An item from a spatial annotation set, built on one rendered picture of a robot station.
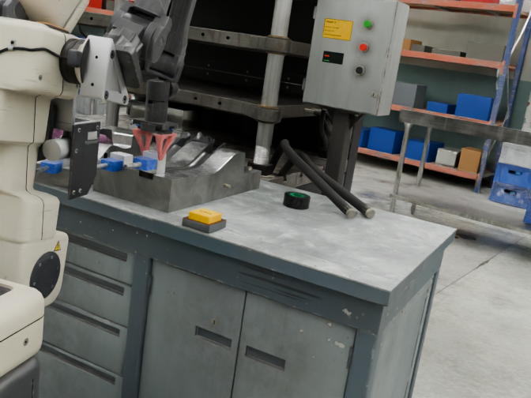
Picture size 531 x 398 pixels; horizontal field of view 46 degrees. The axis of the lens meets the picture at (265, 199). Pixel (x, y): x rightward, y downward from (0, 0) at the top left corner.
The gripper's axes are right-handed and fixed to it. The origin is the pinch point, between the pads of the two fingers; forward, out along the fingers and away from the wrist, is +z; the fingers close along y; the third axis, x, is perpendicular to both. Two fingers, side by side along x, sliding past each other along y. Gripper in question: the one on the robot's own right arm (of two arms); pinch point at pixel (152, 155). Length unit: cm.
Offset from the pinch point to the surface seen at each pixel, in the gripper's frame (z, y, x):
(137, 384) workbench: 64, -4, 4
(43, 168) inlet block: 7.1, 25.4, 13.1
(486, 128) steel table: 8, -31, -348
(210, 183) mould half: 8.4, -7.9, -17.3
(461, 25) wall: -82, 69, -683
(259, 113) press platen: -7, 7, -70
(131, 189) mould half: 9.9, 4.7, 1.9
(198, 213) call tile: 10.1, -20.0, 6.3
